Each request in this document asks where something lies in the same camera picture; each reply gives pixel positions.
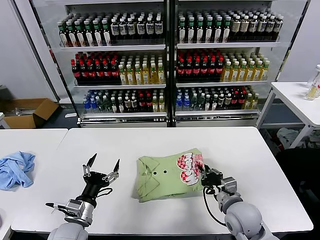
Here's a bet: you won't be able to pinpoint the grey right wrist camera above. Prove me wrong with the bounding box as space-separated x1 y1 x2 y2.
221 176 238 194

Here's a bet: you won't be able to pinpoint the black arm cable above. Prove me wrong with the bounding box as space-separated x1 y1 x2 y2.
96 187 114 199
202 186 228 228

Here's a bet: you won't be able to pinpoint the dark tea bottle green cap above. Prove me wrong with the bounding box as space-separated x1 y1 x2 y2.
92 20 103 47
186 17 196 44
66 23 77 48
221 17 231 43
101 19 112 47
213 17 223 44
58 22 69 48
83 21 95 48
74 21 86 48
195 17 205 44
204 17 214 44
177 17 187 44

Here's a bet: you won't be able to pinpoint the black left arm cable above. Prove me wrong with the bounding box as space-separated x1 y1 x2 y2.
96 187 114 199

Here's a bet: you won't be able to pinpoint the brown cardboard box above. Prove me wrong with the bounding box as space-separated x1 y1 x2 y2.
0 98 60 130

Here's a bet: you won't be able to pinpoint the dark drink bottle white cap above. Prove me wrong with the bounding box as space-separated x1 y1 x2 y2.
135 17 146 41
145 17 155 41
154 16 164 40
247 16 258 42
110 19 120 41
256 16 267 42
265 16 275 42
126 18 137 41
118 18 128 41
273 16 284 42

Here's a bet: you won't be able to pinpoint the crumpled light blue shirt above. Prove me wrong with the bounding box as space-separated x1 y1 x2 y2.
0 150 36 191

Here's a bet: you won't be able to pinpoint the glass cooler door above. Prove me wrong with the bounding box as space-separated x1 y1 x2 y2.
264 0 313 86
10 0 82 124

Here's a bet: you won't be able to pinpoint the small white table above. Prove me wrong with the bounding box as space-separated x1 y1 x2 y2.
0 112 11 130

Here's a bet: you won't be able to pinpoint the glass bottle yellow contents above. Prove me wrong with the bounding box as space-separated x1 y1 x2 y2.
303 64 320 102

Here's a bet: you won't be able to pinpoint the white beverage cooler cabinet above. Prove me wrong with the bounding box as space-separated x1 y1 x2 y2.
64 0 173 129
169 0 275 129

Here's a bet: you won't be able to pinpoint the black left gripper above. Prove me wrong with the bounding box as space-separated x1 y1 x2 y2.
80 152 121 201

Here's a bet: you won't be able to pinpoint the white cooler shelf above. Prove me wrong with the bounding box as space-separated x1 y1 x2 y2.
73 84 167 90
174 109 259 117
59 44 167 53
175 80 269 89
175 42 282 50
78 112 167 119

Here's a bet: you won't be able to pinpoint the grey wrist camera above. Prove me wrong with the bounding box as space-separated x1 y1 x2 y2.
64 198 87 221
221 176 238 194

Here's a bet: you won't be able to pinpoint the white side table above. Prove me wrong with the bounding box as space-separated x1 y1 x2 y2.
255 82 320 151

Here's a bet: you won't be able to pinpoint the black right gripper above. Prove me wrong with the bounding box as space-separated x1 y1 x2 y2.
197 163 224 188

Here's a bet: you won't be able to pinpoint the dark bottle beige label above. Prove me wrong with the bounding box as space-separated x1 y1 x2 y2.
238 16 249 42
230 16 240 42

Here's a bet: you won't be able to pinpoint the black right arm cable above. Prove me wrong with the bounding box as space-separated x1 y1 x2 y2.
202 186 228 228

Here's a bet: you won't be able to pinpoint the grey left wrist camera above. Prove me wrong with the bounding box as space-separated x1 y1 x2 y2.
64 198 87 221

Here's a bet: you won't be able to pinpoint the pale cloth pile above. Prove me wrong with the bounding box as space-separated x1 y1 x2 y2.
275 127 320 151

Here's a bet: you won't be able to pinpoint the light green polo shirt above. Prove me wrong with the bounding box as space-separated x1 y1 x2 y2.
135 148 210 204

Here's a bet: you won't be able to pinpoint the grey metal rods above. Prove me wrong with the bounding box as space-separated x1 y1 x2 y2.
1 107 33 118

